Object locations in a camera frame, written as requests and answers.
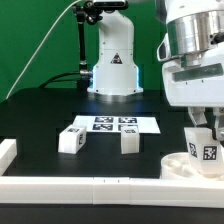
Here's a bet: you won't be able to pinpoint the white cable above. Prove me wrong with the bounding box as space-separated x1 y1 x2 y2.
5 0 84 100

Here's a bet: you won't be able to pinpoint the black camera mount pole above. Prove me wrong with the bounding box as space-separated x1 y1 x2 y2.
73 0 102 91

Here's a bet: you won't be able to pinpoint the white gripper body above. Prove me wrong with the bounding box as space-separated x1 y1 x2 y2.
162 49 224 107

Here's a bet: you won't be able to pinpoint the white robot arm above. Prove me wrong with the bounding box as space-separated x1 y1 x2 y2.
88 0 224 141

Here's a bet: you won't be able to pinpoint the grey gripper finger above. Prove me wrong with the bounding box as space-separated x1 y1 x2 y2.
212 107 224 140
188 107 207 126

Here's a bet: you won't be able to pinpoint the white round stool seat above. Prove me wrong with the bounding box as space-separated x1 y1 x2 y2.
160 152 224 181

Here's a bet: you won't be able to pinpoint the black cables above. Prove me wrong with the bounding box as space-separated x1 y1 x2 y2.
39 72 83 89

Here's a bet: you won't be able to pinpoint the white U-shaped obstacle fence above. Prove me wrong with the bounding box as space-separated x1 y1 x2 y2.
0 139 224 208

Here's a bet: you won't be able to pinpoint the white marker sheet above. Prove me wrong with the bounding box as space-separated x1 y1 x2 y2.
73 115 160 134

